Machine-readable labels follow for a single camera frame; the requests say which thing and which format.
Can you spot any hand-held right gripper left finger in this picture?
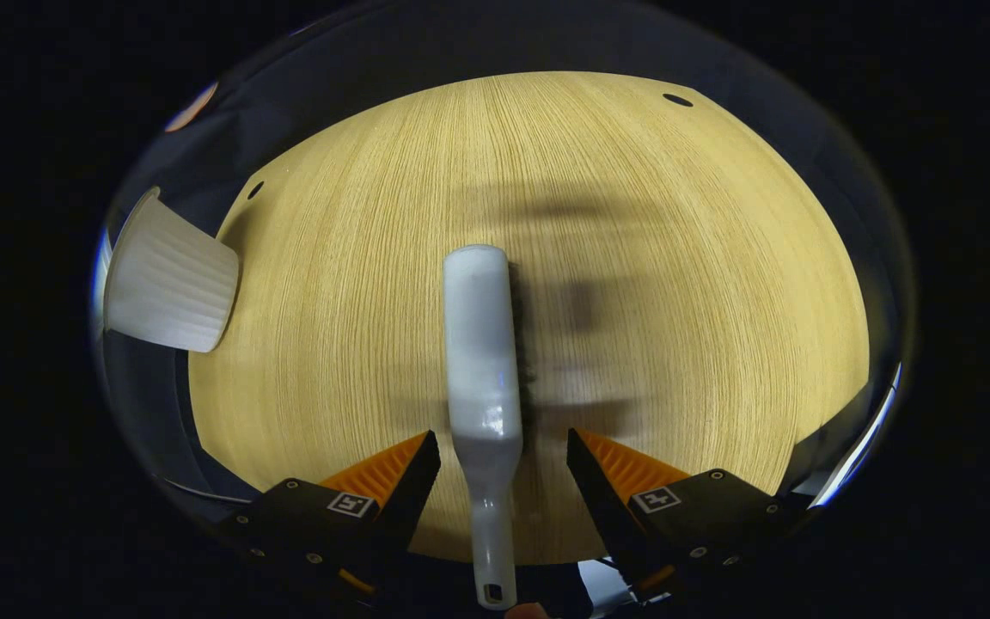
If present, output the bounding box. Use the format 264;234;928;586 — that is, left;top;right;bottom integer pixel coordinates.
218;430;442;603

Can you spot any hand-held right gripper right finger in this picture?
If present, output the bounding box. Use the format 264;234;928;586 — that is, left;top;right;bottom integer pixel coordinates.
566;427;810;603

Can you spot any small white broom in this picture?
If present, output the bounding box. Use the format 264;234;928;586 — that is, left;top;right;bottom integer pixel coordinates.
443;244;539;611

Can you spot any white ribbed cup garbage bin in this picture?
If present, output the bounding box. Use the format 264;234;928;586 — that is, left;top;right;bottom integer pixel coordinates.
102;187;241;353

